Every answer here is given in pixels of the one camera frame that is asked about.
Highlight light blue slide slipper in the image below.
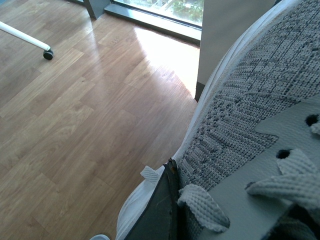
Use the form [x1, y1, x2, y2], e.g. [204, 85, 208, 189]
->
[89, 234, 110, 240]

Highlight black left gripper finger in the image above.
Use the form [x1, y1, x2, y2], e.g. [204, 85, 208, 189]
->
[125, 159, 179, 240]

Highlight grey knit sneaker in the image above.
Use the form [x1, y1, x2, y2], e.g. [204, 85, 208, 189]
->
[116, 0, 320, 240]

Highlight white table leg with caster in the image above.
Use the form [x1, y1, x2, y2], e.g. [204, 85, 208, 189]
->
[0, 22, 54, 61]

